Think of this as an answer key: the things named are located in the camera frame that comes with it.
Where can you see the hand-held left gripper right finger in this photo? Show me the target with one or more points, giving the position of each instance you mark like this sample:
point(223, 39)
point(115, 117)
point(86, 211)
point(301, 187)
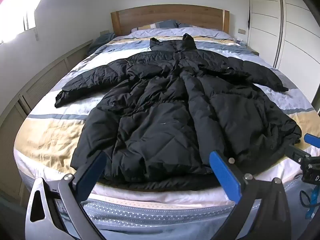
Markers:
point(225, 175)

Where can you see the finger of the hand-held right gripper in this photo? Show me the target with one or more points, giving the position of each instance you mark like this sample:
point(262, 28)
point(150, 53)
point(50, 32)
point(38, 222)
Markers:
point(297, 153)
point(312, 140)

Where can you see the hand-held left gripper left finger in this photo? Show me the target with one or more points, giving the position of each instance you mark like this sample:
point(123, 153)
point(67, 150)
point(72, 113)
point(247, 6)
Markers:
point(92, 171)

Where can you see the black down coat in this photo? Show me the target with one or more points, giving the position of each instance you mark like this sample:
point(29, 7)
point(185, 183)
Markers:
point(175, 110)

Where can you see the bed with striped sheet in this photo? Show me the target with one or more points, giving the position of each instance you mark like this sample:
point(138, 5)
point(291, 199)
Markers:
point(50, 140)

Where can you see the low slatted cabinet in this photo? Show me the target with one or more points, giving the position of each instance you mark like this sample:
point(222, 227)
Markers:
point(32, 87)

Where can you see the white wardrobe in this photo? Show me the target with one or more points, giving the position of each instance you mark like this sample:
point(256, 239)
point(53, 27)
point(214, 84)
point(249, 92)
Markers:
point(282, 22)

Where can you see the blue-grey cushion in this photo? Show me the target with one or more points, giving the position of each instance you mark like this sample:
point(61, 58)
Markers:
point(101, 41)

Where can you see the striped pillow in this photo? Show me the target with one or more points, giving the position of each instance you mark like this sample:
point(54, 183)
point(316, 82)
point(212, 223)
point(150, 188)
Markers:
point(160, 25)

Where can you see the wooden headboard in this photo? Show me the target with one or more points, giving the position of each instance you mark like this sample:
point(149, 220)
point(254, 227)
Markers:
point(172, 16)

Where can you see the window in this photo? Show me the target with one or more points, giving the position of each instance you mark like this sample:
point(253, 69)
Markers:
point(15, 12)

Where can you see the wall socket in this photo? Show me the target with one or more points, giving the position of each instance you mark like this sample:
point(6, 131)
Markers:
point(241, 31)

